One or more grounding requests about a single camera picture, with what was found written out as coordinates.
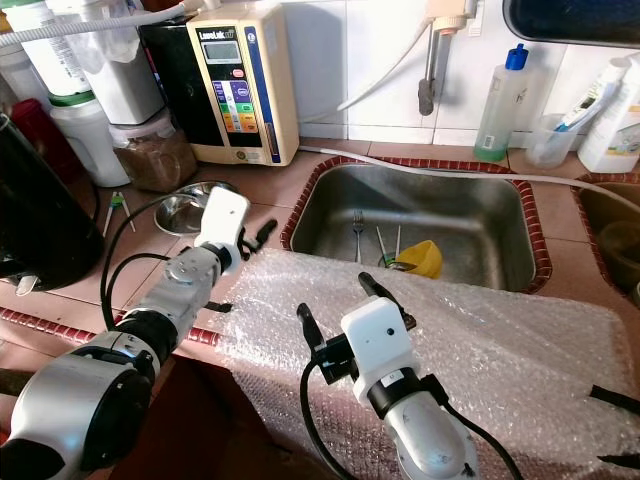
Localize clear bubble wrap sheet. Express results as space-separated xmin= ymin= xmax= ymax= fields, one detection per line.
xmin=220 ymin=250 xmax=640 ymax=480

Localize grey corrugated hose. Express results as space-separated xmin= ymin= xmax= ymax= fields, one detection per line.
xmin=0 ymin=0 xmax=196 ymax=46

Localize translucent grey container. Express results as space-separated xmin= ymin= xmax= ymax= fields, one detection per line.
xmin=65 ymin=0 xmax=167 ymax=128

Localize thin white hose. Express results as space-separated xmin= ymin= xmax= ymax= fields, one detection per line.
xmin=295 ymin=145 xmax=640 ymax=187

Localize steel sink basin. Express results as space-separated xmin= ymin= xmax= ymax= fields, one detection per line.
xmin=280 ymin=155 xmax=553 ymax=294
xmin=572 ymin=175 xmax=640 ymax=301

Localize grey metal pipe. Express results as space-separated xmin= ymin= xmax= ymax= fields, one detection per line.
xmin=418 ymin=20 xmax=446 ymax=118

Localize white plastic bottle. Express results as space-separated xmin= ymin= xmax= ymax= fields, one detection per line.
xmin=577 ymin=55 xmax=640 ymax=174

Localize jar of brown powder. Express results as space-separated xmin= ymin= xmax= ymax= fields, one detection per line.
xmin=112 ymin=118 xmax=196 ymax=193

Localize green white training chopsticks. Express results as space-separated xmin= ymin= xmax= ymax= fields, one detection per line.
xmin=372 ymin=225 xmax=403 ymax=269
xmin=105 ymin=192 xmax=136 ymax=239

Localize black tray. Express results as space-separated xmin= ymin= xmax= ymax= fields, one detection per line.
xmin=502 ymin=0 xmax=640 ymax=46

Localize white labelled container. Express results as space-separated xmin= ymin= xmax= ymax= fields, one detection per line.
xmin=5 ymin=0 xmax=96 ymax=99

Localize white jug green lid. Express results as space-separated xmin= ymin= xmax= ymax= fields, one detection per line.
xmin=50 ymin=92 xmax=129 ymax=189

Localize white tap hose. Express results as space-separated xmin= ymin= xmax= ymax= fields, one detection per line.
xmin=300 ymin=18 xmax=451 ymax=126

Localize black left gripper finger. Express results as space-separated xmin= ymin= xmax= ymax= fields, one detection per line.
xmin=244 ymin=218 xmax=279 ymax=263

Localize white toothpaste tube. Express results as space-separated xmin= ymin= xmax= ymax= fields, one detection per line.
xmin=555 ymin=75 xmax=631 ymax=133

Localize steel fork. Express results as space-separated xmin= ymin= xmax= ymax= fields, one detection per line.
xmin=350 ymin=210 xmax=366 ymax=263

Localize beige tap valve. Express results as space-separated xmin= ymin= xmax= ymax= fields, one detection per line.
xmin=423 ymin=0 xmax=481 ymax=36

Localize beige black water ionizer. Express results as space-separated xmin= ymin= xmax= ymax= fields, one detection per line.
xmin=140 ymin=0 xmax=301 ymax=166

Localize dark red container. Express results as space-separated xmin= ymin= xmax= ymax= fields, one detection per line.
xmin=10 ymin=98 xmax=66 ymax=181

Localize black kettle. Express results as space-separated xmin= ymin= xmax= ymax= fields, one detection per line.
xmin=0 ymin=115 xmax=106 ymax=293

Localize clear plastic cup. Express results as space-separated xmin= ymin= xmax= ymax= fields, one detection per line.
xmin=525 ymin=113 xmax=583 ymax=169

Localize green soap bottle blue cap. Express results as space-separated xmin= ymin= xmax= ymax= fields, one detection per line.
xmin=473 ymin=43 xmax=536 ymax=164

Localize steel bowl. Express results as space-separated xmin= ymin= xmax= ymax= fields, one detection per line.
xmin=155 ymin=182 xmax=221 ymax=238

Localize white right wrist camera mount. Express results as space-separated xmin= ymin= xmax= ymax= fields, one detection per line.
xmin=340 ymin=297 xmax=421 ymax=388

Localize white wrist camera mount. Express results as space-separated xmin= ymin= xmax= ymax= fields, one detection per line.
xmin=340 ymin=297 xmax=421 ymax=388
xmin=195 ymin=187 xmax=251 ymax=256

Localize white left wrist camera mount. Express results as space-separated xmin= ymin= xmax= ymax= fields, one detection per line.
xmin=195 ymin=187 xmax=251 ymax=256

